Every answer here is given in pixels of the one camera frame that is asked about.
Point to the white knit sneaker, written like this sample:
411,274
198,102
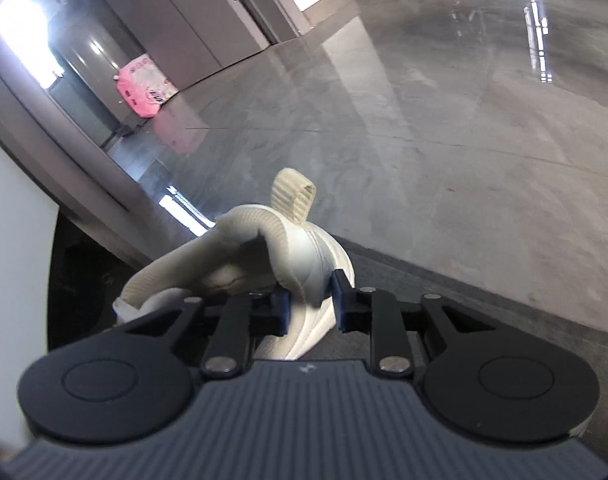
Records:
294,250

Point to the pink printed bag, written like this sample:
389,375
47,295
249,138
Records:
143,85

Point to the grey door frame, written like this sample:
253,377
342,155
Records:
58,175

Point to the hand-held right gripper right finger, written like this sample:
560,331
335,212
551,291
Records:
338,300

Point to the grey tall cabinet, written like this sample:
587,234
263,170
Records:
183,20

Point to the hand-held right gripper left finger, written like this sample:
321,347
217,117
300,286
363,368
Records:
284,312

